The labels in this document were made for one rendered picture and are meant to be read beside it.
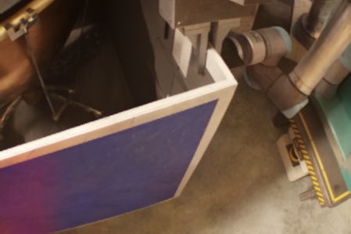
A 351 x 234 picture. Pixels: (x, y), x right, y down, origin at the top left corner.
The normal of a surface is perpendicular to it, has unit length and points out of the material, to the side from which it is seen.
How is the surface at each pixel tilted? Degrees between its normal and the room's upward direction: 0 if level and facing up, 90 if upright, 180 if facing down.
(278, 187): 0
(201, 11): 80
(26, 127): 0
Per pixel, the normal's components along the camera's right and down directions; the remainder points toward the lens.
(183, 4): 0.40, 0.70
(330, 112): 0.09, -0.53
